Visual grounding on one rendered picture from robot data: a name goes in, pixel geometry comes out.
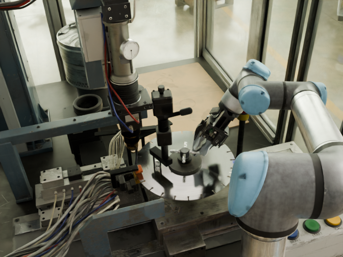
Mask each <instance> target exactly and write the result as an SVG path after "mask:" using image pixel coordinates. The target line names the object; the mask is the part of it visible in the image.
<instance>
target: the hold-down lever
mask: <svg viewBox="0 0 343 257"><path fill-rule="evenodd" d="M191 113H192V108H191V107H187V108H183V109H181V110H179V111H177V112H173V113H169V114H165V115H164V119H167V118H171V117H175V116H179V115H181V116H185V115H189V114H191Z"/></svg>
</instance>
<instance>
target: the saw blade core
mask: <svg viewBox="0 0 343 257"><path fill-rule="evenodd" d="M171 134H172V145H168V156H170V155H171V154H172V153H170V150H179V149H181V148H183V147H184V142H187V148H188V149H191V150H192V146H193V140H194V135H195V132H194V134H193V131H182V132H181V131H177V132H172V133H171ZM154 146H156V147H158V148H159V149H160V150H161V146H158V144H157V138H154V139H152V140H151V141H149V142H148V143H147V144H146V145H144V146H143V148H142V149H141V150H140V151H139V153H138V155H137V156H138V159H137V165H141V167H142V170H143V172H142V173H139V174H136V175H137V178H138V179H139V181H140V182H141V184H142V185H143V186H144V187H145V188H147V189H148V190H149V191H151V192H152V193H154V194H156V195H158V196H161V195H162V196H161V197H163V198H167V199H171V200H174V196H176V197H175V200H179V201H188V197H189V201H191V200H198V199H202V197H203V198H206V197H209V196H212V195H214V194H215V193H217V192H219V191H221V190H222V189H223V188H224V187H225V186H226V185H227V184H228V183H229V182H230V177H231V173H229V172H232V169H231V168H233V164H234V161H235V160H234V155H233V153H232V152H231V151H230V149H229V148H228V146H227V145H226V144H224V143H223V144H222V146H221V147H220V148H218V146H214V147H212V148H211V149H210V150H209V151H208V153H207V154H206V155H205V156H203V154H202V155H200V156H201V158H202V165H201V167H200V168H199V169H198V170H197V171H196V172H193V173H190V174H179V173H176V172H174V171H172V170H171V169H170V167H169V166H167V167H165V166H164V165H163V164H161V166H160V164H159V166H154V164H153V156H152V155H151V154H150V149H151V148H152V147H154ZM228 176H229V177H228ZM144 181H145V182H144ZM221 184H223V185H221ZM152 188H153V189H152ZM212 190H213V191H214V192H215V193H214V192H213V191H212ZM162 193H163V194H162ZM201 195H202V197H201Z"/></svg>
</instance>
